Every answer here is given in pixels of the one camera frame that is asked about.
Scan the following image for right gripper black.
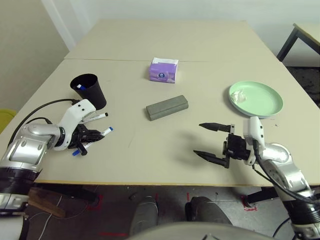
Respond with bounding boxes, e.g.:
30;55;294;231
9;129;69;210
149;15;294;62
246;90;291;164
193;122;253;170

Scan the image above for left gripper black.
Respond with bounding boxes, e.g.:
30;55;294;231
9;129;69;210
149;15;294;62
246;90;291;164
70;123;106;157

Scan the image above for white tissue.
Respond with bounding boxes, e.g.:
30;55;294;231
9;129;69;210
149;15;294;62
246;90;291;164
230;89;248;104

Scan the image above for grey glasses case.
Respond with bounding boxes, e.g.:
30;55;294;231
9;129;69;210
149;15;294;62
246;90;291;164
145;94;190;123

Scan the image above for light green plastic plate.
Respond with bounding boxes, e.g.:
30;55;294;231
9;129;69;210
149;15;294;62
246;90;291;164
228;80;284;118

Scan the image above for black capped white marker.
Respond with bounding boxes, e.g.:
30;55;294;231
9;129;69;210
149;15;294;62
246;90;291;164
82;112;109;123

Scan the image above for black plastic cup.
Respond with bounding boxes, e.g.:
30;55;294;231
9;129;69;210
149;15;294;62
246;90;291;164
69;73;108;111

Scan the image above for grey robot right leg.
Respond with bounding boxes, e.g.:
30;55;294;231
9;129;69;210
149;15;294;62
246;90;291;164
184;196;232;226

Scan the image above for grey robot leg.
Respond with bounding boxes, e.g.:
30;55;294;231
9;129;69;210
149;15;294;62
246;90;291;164
184;196;232;226
129;196;159;236

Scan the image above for brown wooden block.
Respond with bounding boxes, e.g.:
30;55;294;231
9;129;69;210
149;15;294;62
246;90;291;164
28;188;66;218

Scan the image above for purple tissue pack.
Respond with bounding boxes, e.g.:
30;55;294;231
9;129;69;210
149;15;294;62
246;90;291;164
148;56;180;85

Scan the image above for yellow plate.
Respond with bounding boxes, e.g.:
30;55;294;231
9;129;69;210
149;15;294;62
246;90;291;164
0;108;17;135

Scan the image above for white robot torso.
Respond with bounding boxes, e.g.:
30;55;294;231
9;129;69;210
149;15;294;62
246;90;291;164
126;222;268;240

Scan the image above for grey robot left leg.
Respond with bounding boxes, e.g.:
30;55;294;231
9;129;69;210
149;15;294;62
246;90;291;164
129;196;159;236

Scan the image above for beige side table black legs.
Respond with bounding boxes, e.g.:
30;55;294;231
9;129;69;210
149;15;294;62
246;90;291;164
276;23;320;63

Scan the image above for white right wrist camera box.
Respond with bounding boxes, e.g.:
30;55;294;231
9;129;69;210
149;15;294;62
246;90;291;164
242;116;267;166

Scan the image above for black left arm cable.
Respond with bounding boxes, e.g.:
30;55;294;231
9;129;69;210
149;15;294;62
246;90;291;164
6;98;81;148

